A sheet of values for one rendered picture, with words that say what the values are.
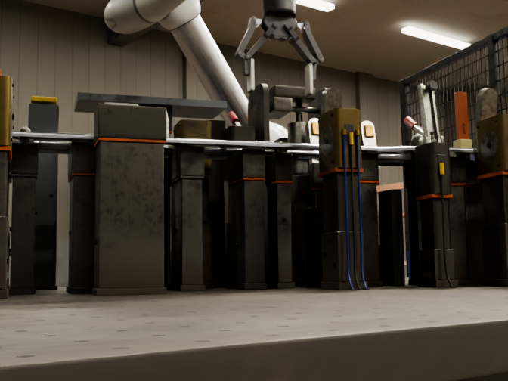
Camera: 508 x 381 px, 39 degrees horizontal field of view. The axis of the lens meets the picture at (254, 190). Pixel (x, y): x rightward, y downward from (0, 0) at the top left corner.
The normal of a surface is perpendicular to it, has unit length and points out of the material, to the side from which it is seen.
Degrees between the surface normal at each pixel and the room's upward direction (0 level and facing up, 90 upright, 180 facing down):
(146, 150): 90
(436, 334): 90
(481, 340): 90
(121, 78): 90
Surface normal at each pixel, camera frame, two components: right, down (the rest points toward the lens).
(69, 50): 0.60, -0.10
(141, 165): 0.30, -0.11
